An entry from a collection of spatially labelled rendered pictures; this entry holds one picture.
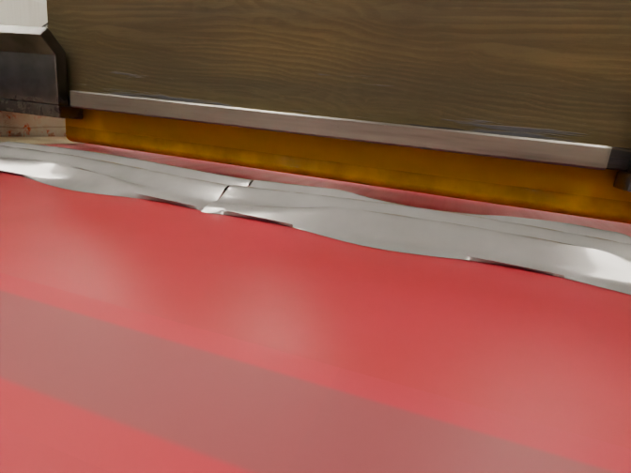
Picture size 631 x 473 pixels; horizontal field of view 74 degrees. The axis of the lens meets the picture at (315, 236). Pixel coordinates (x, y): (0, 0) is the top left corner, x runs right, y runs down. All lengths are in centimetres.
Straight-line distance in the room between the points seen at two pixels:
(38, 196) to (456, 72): 19
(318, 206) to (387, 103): 8
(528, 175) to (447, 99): 6
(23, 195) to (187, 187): 6
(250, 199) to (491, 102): 12
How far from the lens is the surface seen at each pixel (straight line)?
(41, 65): 33
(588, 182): 24
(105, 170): 22
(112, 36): 31
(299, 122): 23
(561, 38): 23
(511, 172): 24
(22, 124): 43
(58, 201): 18
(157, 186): 19
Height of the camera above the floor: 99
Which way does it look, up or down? 15 degrees down
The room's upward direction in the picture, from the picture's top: 6 degrees clockwise
